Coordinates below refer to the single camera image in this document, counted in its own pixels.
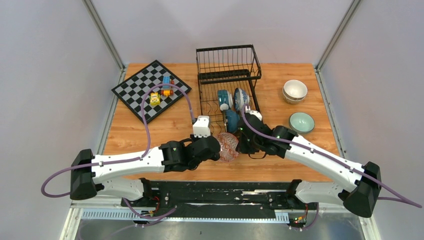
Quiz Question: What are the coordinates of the dark blue bowl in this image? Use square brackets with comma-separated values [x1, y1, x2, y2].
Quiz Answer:
[223, 109, 240, 134]

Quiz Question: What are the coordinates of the light green celadon bowl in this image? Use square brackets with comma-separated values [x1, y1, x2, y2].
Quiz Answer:
[291, 126, 314, 134]

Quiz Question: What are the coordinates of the white green striped bowl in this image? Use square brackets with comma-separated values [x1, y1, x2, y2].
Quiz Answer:
[289, 112, 315, 129]

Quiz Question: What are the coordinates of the cream white bowl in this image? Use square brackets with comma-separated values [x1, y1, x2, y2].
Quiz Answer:
[282, 79, 308, 105]

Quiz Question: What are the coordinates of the black wire dish rack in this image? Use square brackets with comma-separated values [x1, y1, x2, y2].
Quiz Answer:
[195, 44, 262, 134]

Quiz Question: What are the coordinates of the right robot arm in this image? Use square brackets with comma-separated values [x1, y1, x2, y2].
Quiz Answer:
[237, 113, 381, 218]

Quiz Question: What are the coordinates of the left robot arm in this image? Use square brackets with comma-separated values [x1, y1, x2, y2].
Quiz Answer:
[70, 136, 221, 207]

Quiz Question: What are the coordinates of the blue floral white bowl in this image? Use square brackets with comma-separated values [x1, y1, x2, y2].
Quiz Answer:
[233, 87, 250, 112]

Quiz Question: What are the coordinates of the teal glazed bowl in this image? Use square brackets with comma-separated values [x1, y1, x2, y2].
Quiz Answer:
[217, 89, 234, 112]

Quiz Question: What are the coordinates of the yellow toy block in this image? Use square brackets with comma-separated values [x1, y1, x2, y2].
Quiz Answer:
[149, 92, 161, 106]

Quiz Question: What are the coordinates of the blue toy block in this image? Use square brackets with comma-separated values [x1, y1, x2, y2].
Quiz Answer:
[160, 76, 174, 97]

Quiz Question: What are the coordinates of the checkered board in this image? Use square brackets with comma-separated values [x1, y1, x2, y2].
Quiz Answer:
[111, 60, 192, 123]

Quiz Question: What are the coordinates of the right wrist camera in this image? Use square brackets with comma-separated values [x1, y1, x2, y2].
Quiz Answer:
[243, 105, 263, 121]

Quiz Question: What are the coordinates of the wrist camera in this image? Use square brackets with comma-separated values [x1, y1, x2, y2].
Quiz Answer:
[192, 115, 211, 138]
[243, 105, 263, 121]

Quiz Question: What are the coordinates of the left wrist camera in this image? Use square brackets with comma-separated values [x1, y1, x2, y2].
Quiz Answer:
[192, 115, 211, 138]

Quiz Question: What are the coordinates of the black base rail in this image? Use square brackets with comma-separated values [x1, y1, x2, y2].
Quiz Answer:
[69, 180, 372, 223]

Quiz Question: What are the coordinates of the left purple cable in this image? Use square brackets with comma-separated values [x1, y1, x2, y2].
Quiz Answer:
[40, 82, 196, 229]

